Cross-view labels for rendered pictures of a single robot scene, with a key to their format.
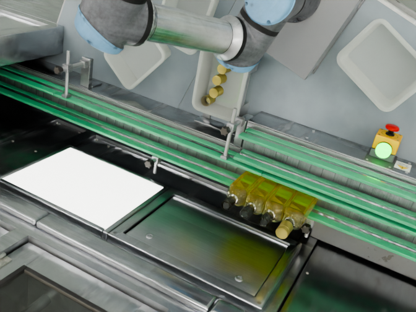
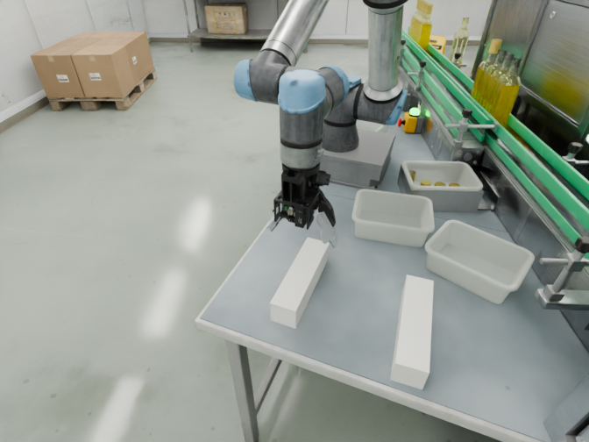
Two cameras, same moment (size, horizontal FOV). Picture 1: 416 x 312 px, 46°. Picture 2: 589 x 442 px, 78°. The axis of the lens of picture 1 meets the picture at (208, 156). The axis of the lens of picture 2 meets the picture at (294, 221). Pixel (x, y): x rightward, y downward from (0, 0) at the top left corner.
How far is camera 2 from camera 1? 1.83 m
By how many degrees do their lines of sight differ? 77
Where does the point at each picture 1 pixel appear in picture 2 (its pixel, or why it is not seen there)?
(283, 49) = (380, 144)
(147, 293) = not seen: outside the picture
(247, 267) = (545, 34)
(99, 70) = (559, 336)
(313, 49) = (371, 133)
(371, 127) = (408, 136)
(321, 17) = not seen: hidden behind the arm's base
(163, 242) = not seen: outside the picture
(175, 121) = (512, 187)
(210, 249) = (564, 43)
